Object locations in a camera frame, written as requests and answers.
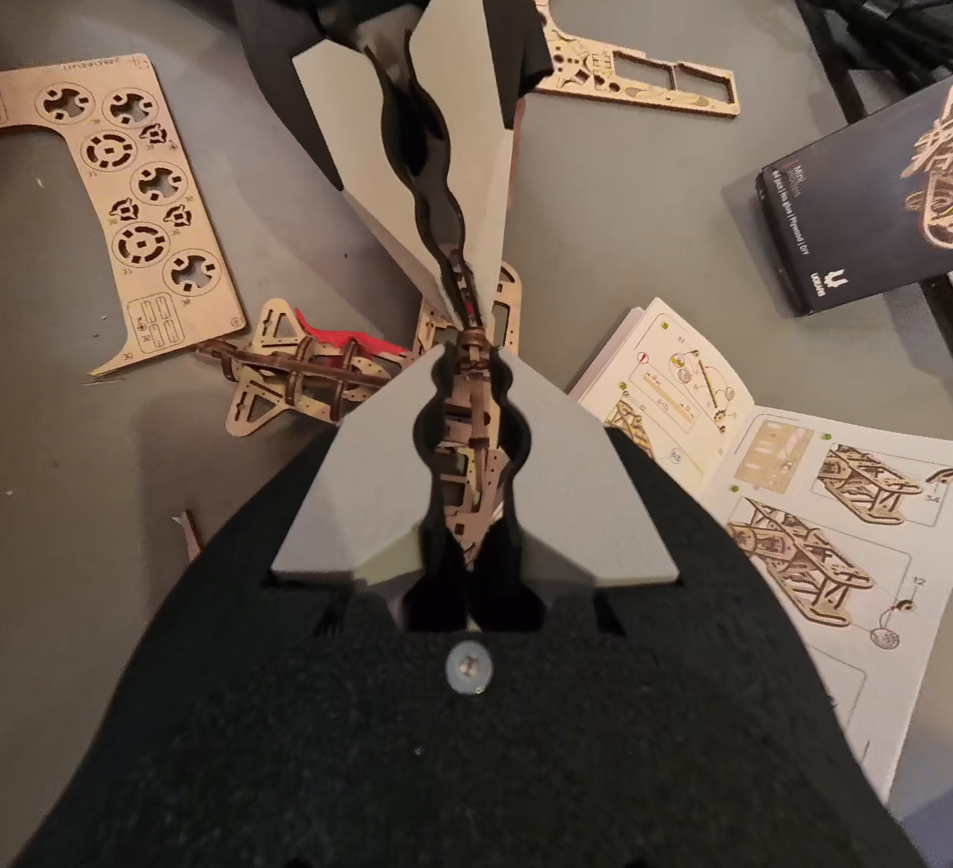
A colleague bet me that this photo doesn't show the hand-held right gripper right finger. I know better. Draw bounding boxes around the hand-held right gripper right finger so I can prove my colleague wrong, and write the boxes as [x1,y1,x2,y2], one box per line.
[487,345,680,627]

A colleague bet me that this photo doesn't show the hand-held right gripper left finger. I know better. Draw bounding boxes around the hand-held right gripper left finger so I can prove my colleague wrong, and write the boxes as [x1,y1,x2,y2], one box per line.
[272,341,459,632]

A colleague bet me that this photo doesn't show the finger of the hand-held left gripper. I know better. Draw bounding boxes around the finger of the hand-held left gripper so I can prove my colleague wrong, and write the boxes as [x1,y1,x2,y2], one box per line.
[292,36,479,327]
[408,0,516,324]

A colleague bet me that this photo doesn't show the wooden model plane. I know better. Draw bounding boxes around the wooden model plane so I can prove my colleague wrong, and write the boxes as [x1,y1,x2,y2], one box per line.
[195,261,524,573]

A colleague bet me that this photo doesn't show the grey desk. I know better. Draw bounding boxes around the grey desk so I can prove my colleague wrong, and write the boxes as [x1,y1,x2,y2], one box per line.
[0,0,953,820]

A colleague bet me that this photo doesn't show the white instruction booklet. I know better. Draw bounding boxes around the white instruction booklet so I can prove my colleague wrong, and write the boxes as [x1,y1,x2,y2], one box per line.
[569,296,953,806]

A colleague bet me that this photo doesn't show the wooden sheet with round cutouts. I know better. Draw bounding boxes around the wooden sheet with round cutouts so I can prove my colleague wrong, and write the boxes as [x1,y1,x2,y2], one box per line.
[0,52,248,377]

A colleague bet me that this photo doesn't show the black kit box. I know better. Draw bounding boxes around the black kit box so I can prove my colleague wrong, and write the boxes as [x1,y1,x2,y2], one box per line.
[755,74,953,318]

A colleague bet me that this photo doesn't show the wooden sheet frame with windows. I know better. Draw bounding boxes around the wooden sheet frame with windows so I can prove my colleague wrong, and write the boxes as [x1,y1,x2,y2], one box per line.
[523,0,743,121]

